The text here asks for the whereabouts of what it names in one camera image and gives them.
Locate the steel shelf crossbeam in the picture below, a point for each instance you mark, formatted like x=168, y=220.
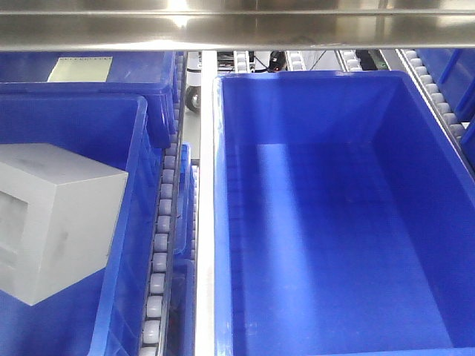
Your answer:
x=234, y=25

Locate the white vertical divider bar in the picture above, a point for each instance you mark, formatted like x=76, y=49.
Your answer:
x=204, y=318

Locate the blue bin left front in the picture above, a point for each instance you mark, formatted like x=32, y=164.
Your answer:
x=102, y=314

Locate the white roller track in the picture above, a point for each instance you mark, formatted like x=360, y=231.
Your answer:
x=153, y=339

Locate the large blue target bin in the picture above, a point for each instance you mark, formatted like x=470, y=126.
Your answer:
x=343, y=219

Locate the blue bin with label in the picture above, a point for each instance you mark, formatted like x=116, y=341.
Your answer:
x=147, y=74

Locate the gray square foam base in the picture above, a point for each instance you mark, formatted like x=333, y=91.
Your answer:
x=59, y=211

